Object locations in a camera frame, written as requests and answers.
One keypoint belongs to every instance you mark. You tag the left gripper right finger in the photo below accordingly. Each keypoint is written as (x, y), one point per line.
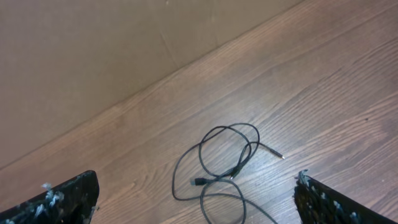
(317, 203)

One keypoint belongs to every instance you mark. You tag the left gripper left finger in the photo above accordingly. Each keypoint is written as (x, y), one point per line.
(72, 202)

